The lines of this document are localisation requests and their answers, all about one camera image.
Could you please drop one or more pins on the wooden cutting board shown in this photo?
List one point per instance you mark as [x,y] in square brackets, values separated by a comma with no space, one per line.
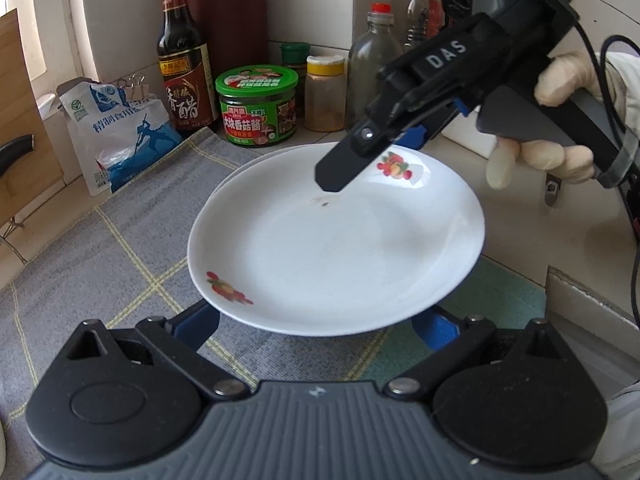
[30,85]

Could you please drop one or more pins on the dark red knife block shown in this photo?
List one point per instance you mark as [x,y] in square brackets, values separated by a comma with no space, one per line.
[230,25]

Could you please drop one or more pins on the metal binder clip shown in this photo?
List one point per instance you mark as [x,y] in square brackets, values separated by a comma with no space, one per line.
[131,87]

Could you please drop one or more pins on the white and blue salt bag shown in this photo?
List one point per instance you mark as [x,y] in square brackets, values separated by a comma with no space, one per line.
[115,145]

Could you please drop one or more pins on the glass bottle with red cap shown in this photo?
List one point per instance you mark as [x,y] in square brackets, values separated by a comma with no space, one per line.
[372,60]

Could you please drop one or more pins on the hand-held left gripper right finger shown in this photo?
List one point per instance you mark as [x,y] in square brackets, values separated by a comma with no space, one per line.
[435,332]

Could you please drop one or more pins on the clear plastic bottle orange cap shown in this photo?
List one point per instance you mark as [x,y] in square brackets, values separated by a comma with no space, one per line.
[420,15]

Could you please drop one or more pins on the dark vinegar bottle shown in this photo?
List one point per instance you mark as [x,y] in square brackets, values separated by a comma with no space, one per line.
[182,75]

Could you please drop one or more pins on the person's right hand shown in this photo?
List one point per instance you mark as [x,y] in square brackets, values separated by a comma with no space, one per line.
[565,77]

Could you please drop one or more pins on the grey and teal checked towel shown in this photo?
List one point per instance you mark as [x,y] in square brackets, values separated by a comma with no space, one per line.
[100,270]

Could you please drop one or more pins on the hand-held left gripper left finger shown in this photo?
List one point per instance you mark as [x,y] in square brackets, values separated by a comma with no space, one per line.
[197,322]

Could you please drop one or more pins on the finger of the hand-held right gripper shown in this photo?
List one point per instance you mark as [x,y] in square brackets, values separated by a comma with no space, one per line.
[345,165]
[412,137]

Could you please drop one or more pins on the yellow lidded spice jar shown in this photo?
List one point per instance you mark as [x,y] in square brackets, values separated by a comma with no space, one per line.
[325,95]

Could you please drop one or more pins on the green lidded sauce jar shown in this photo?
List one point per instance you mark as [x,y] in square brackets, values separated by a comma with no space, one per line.
[255,110]

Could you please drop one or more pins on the green lidded spice jar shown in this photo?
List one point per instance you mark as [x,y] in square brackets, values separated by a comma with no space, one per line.
[295,57]

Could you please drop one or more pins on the person's right forearm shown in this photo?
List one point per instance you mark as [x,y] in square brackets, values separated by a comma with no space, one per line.
[627,90]

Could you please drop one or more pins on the person's white hoodie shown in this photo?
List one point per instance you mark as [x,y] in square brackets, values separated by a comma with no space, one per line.
[622,435]

